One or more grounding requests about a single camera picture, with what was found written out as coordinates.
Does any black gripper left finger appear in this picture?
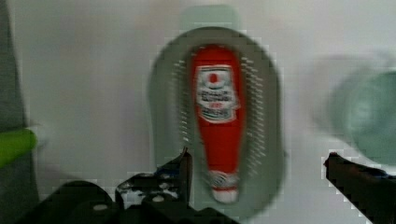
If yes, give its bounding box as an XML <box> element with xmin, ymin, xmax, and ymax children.
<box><xmin>115</xmin><ymin>147</ymin><xmax>192</xmax><ymax>210</ymax></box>

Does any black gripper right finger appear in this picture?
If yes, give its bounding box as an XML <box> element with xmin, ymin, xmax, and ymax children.
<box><xmin>323</xmin><ymin>152</ymin><xmax>396</xmax><ymax>224</ymax></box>

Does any red ketchup bottle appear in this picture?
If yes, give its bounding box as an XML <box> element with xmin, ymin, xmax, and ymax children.
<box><xmin>191</xmin><ymin>45</ymin><xmax>246</xmax><ymax>203</ymax></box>

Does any green oval strainer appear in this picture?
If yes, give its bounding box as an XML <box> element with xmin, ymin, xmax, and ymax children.
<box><xmin>148</xmin><ymin>5</ymin><xmax>285</xmax><ymax>221</ymax></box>

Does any green metal cup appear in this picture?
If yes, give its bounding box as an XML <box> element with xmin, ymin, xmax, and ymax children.
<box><xmin>312</xmin><ymin>53</ymin><xmax>395</xmax><ymax>166</ymax></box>

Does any green round object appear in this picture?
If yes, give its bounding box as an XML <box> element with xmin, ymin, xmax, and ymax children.
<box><xmin>0</xmin><ymin>129</ymin><xmax>38</xmax><ymax>168</ymax></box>

